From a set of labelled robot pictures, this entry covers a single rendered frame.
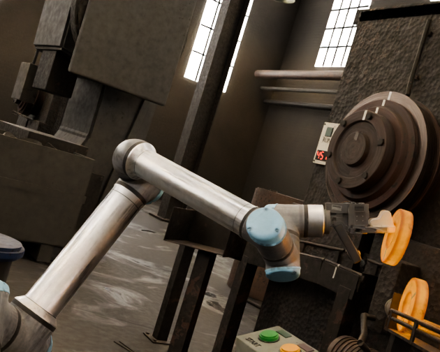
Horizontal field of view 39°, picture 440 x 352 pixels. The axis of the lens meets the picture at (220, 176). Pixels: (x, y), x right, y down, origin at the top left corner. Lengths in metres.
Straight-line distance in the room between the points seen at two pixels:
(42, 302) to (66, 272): 0.10
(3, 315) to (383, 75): 1.65
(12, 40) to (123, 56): 7.45
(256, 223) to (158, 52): 3.23
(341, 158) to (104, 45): 2.54
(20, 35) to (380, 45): 9.74
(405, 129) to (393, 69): 0.45
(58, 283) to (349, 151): 1.06
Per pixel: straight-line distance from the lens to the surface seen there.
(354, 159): 2.14
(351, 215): 1.69
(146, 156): 1.77
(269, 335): 1.32
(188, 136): 8.99
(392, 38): 2.59
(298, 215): 1.67
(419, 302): 1.71
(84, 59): 4.35
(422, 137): 2.10
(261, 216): 1.50
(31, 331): 1.84
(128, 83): 4.50
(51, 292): 1.85
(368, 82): 2.59
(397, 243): 1.67
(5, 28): 11.82
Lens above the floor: 0.90
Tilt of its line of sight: level
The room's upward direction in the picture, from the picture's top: 17 degrees clockwise
